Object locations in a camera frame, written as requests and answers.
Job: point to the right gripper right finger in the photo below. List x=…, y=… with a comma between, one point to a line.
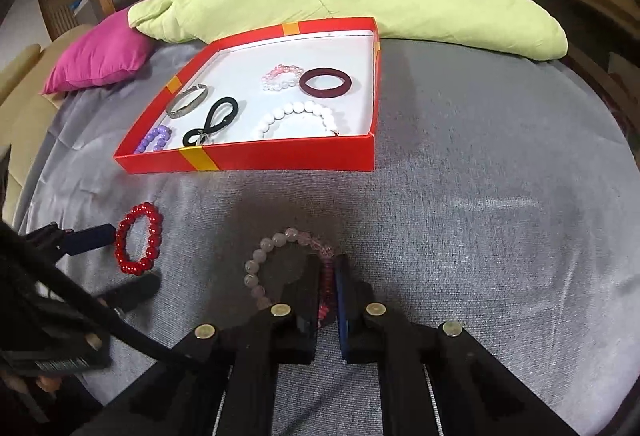
x=352, y=296

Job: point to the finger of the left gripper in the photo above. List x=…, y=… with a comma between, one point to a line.
x=55, y=241
x=128, y=296

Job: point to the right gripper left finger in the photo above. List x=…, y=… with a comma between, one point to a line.
x=299, y=328

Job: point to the silver metal bangle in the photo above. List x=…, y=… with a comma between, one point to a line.
x=187, y=101

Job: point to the beige leather sofa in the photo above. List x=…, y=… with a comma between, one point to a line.
x=26, y=113

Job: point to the magenta pillow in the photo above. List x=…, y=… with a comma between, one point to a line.
x=108, y=54

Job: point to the red shallow box tray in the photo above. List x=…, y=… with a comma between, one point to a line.
x=299, y=96

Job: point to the grey bed blanket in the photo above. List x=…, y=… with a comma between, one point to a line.
x=504, y=196

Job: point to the light green quilt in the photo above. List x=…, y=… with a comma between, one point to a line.
x=517, y=27

